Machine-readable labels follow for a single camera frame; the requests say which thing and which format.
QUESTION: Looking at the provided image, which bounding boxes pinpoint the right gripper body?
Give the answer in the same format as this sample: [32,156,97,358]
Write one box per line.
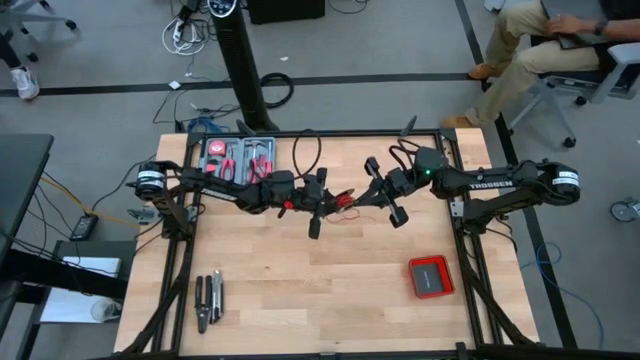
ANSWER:
[363,146,449,230]

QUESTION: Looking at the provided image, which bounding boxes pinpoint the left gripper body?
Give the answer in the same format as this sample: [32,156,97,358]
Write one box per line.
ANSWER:
[249,168,334,240]

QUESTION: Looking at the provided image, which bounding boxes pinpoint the black wire spool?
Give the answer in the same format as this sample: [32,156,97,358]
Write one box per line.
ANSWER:
[333,188,357,212]

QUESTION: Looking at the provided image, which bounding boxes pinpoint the red wire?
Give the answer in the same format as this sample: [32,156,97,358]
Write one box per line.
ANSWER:
[324,192,377,225]

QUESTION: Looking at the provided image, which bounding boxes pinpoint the small silver hammer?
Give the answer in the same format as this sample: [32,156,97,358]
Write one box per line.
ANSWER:
[242,139,274,161]

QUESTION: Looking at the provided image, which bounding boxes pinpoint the grey tool kit case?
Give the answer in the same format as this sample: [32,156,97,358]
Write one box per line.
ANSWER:
[198,135,277,189]

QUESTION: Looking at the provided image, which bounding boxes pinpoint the red tray with dark base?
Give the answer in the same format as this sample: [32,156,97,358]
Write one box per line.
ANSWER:
[407,254,457,300]

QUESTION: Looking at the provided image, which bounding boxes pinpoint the black tower fan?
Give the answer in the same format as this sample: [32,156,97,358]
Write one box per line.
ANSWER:
[206,0,282,135]

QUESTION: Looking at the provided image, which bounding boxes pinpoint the person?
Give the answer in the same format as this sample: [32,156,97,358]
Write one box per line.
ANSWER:
[439,0,640,130]
[0,29,41,101]

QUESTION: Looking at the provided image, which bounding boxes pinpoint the black box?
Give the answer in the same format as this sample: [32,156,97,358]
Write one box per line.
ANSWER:
[247,0,327,26]

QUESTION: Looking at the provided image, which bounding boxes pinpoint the grey caster wheel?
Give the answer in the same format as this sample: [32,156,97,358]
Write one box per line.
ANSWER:
[609,196,640,224]

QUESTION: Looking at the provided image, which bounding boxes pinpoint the black power adapter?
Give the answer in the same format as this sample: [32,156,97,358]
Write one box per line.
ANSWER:
[69,213,100,242]

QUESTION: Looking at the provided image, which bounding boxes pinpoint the white flat device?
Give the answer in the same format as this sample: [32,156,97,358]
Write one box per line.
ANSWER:
[61,255,124,279]

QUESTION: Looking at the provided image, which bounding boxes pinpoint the clear plastic cup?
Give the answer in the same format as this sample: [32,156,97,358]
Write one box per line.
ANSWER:
[89,297,124,323]

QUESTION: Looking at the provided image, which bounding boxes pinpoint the grey laptop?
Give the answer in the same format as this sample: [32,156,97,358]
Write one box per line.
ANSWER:
[539,0,616,50]

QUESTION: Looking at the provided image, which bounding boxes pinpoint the white sheet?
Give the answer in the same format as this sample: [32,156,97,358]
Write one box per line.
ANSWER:
[38,287,124,325]

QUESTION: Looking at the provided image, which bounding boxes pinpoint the black desk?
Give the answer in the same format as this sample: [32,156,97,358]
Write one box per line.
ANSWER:
[0,132,130,360]

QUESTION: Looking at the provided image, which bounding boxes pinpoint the grey office chair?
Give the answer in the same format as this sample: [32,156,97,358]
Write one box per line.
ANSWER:
[0,0,79,64]

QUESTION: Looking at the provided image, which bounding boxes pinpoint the red-handled screwdriver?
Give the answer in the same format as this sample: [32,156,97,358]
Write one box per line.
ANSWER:
[248,153,274,185]

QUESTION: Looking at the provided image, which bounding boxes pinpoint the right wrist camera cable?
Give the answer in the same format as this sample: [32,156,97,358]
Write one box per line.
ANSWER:
[389,138,436,174]

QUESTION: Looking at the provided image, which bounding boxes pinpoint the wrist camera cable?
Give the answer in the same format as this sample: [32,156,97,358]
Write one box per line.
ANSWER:
[292,128,323,181]
[389,138,436,174]

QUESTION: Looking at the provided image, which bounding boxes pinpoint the red-handled pliers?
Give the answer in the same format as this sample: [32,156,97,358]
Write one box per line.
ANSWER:
[204,156,238,182]

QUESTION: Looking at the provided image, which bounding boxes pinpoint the black aluminium table frame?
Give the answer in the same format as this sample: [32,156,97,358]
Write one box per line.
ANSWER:
[117,115,640,360]

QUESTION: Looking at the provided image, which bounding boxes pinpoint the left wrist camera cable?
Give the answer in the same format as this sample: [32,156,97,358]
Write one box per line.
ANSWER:
[292,128,323,181]

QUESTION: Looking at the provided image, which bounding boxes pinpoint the blue floor cable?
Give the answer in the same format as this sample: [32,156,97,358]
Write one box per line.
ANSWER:
[186,115,227,134]
[518,241,606,351]

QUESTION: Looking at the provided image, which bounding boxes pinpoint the black coiled floor cable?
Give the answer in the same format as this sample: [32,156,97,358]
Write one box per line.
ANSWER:
[259,71,296,109]

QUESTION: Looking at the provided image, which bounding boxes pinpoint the black wire stripper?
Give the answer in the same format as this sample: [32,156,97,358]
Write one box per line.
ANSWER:
[193,274,214,335]

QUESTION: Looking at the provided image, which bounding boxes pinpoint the yellow cable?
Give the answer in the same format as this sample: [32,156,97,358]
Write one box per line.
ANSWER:
[39,172,142,229]

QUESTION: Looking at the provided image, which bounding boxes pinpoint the white power strip with cables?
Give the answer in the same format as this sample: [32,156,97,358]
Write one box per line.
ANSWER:
[161,14,208,57]

